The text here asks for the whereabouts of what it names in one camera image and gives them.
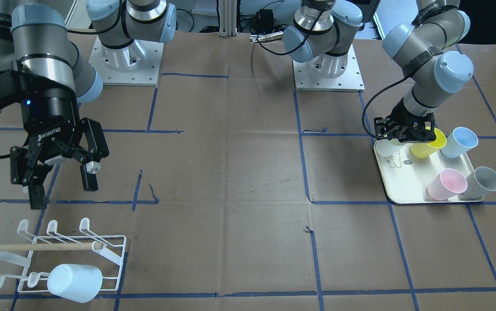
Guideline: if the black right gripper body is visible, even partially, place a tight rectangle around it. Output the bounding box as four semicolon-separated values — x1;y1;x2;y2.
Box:
10;84;86;173

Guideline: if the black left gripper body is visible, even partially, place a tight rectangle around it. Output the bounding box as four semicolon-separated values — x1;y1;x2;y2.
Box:
374;99;436;143

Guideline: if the light blue plastic cup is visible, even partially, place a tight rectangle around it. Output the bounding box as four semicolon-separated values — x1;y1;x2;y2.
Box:
440;127;479;158
47;263;103;303

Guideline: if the cream white plastic cup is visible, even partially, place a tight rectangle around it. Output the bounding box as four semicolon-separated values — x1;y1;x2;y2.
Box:
375;138;406;157

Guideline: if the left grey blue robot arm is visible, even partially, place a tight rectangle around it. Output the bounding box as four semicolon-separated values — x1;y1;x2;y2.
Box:
282;0;474;143

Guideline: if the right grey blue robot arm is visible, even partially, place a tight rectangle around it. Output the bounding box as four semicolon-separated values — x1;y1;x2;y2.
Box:
0;0;177;210

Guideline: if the yellow plastic cup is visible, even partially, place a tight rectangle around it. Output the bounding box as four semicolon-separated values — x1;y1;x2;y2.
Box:
410;128;447;158

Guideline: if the pink plastic cup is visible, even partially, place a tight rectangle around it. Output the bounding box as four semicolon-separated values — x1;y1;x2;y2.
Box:
426;168;468;201

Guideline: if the grey plastic cup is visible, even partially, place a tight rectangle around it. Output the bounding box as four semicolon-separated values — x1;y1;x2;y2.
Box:
462;167;496;199

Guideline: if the cream tray with rabbit drawing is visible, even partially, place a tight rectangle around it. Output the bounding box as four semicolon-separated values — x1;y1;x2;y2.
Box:
373;143;475;204

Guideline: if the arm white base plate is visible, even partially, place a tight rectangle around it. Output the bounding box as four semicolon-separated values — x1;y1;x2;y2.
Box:
293;45;365;92
88;38;164;87

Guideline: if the white wire cup rack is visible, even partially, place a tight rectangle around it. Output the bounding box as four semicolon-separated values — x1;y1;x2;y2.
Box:
0;217;127;297

